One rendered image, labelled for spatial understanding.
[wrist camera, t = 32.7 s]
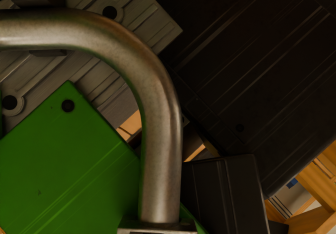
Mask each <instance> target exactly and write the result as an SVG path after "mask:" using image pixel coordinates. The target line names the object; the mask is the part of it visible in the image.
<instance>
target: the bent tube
mask: <svg viewBox="0 0 336 234"><path fill-rule="evenodd" d="M56 49H63V50H74V51H79V52H83V53H86V54H89V55H91V56H94V57H96V58H98V59H100V60H101V61H103V62H105V63H106V64H108V65H109V66H110V67H112V68H113V69H114V70H115V71H116V72H117V73H118V74H119V75H120V76H121V77H122V78H123V80H124V81H125V82H126V84H127V85H128V87H129V88H130V90H131V92H132V93H133V96H134V98H135V100H136V103H137V105H138V109H139V113H140V118H141V128H142V135H141V155H140V174H139V193H138V213H137V215H123V216H122V218H121V221H120V223H119V225H118V228H117V234H130V232H143V233H162V234H198V231H197V227H196V224H195V220H194V219H193V218H180V217H179V215H180V194H181V174H182V154H183V117H182V110H181V105H180V101H179V97H178V94H177V91H176V88H175V86H174V83H173V81H172V79H171V77H170V75H169V73H168V71H167V69H166V68H165V66H164V64H163V63H162V61H161V60H160V59H159V57H158V56H157V55H156V54H155V52H154V51H153V50H152V49H151V48H150V47H149V46H148V45H147V44H146V43H145V42H144V41H143V40H142V39H141V38H140V37H139V36H138V35H136V34H135V33H134V32H132V31H131V30H130V29H128V28H127V27H125V26H124V25H122V24H120V23H118V22H117V21H115V20H113V19H111V18H108V17H106V16H103V15H101V14H98V13H95V12H91V11H87V10H83V9H77V8H69V7H45V8H16V9H0V52H1V51H29V50H56Z"/></svg>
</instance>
